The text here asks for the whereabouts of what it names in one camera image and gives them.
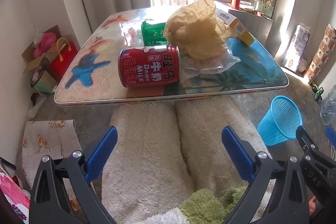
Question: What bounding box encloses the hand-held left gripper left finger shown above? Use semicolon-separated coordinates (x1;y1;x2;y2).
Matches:
29;126;118;224

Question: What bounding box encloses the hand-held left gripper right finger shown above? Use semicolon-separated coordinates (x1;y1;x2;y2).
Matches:
221;126;313;224

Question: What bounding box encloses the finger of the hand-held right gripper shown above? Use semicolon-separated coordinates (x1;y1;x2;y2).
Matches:
325;125;336;161
295;125;330;195

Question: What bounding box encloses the blue mesh basket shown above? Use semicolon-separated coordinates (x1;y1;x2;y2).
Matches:
257;95;303;146

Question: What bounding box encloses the large clear plastic bag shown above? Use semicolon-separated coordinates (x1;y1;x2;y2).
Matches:
180;48;241;83

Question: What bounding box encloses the red milk can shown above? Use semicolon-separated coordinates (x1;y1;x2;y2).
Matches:
117;46;181;88

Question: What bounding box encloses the yellow white box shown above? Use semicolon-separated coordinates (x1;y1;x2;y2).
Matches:
228;18;256;46

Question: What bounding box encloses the green bottle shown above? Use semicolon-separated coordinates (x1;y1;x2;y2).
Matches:
141;20;170;46

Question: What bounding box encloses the tan paper bag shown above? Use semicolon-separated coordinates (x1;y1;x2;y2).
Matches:
163;0;238;60

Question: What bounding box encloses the large clear water jug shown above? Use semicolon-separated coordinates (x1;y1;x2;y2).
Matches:
320;90;336;126

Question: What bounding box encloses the white fleece robe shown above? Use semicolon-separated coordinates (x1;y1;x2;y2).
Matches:
101;99;273;224

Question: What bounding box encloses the green drink can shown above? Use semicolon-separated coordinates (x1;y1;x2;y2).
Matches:
312;84;324;102

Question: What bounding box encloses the tile-patterned roll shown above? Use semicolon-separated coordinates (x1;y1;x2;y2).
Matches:
306;24;336;84

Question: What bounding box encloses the green paper bag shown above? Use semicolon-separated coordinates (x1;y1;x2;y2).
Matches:
31;69;58;94

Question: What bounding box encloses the white tissue pack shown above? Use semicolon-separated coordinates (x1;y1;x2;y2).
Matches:
283;25;311;73

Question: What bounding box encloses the red gift bag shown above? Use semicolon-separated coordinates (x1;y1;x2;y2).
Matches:
47;38;80;83

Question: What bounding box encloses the pink floral cloth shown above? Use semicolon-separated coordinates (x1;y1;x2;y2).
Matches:
0;165;30;224

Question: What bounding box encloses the open brown cardboard box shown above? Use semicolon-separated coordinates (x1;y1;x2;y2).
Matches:
21;25;62;73

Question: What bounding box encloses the small clear wrapper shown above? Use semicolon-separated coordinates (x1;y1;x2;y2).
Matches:
119;20;143;46

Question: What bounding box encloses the pink plastic bag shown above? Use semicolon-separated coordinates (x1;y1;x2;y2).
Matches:
34;32;58;59

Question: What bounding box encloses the brown cardboard box white label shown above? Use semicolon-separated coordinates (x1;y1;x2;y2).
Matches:
217;9;238;28

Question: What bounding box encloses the green pen holder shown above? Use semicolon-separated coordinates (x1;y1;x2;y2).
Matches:
256;0;274;17

